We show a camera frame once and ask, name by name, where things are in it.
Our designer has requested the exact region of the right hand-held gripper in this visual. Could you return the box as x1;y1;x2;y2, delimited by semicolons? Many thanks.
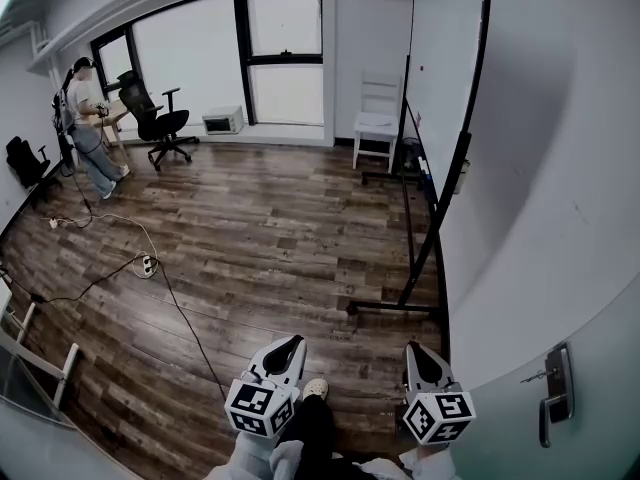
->
399;340;477;447

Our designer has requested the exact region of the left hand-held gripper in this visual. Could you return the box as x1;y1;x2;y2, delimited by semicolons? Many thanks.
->
224;335;308;440

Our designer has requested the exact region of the person's left forearm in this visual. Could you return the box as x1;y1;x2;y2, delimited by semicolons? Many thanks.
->
202;430;306;480

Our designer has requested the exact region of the person's right forearm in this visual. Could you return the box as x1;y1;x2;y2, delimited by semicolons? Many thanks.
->
399;442;462;480

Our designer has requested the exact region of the person's cream shoe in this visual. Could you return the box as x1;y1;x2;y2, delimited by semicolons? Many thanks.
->
302;377;332;402

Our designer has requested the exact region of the person's leg in black trousers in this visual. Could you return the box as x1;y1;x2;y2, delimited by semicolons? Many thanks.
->
279;395;381;480

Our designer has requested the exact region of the black floor fan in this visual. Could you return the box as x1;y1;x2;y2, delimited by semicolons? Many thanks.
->
401;136;422;170

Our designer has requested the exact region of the white toaster oven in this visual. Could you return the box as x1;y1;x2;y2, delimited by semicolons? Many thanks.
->
201;106;245;136

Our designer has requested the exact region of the white wooden chair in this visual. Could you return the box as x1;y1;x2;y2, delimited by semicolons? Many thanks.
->
352;70;404;174

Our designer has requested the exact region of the black office chair with armrests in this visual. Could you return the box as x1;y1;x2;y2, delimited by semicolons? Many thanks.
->
116;70;201;172

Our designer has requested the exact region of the light wooden table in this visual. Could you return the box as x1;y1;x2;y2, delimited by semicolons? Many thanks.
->
94;100;132;165

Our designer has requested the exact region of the whiteboard on black stand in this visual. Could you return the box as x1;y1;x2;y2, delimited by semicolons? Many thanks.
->
347;0;494;317

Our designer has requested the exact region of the long black floor cable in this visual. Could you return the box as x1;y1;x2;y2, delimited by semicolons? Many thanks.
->
0;253;230;403

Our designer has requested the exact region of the silver door handle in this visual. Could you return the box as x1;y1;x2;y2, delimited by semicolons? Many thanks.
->
537;342;576;450

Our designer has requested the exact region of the white frame table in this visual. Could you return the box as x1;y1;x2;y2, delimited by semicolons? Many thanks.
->
0;282;82;422

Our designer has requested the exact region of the white cable with plug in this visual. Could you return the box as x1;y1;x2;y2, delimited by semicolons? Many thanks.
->
48;211;157;269

